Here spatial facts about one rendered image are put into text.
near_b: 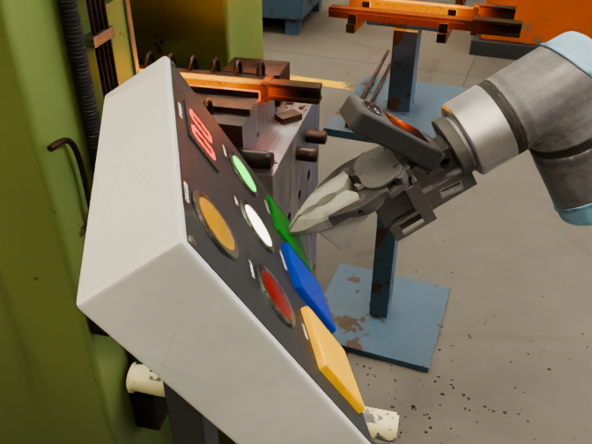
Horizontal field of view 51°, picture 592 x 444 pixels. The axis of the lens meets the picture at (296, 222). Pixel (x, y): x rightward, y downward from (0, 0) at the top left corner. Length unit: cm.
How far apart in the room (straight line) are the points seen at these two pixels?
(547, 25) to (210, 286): 422
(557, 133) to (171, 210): 45
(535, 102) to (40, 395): 85
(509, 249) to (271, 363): 212
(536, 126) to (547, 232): 199
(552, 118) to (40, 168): 58
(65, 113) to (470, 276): 177
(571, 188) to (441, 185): 15
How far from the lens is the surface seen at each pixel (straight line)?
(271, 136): 114
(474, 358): 204
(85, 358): 99
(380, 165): 69
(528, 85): 69
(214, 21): 137
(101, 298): 40
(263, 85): 110
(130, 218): 44
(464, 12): 160
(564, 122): 71
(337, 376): 53
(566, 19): 452
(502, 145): 69
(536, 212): 279
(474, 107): 69
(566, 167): 75
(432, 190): 72
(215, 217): 45
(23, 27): 76
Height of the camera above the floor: 141
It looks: 34 degrees down
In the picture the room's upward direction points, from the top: straight up
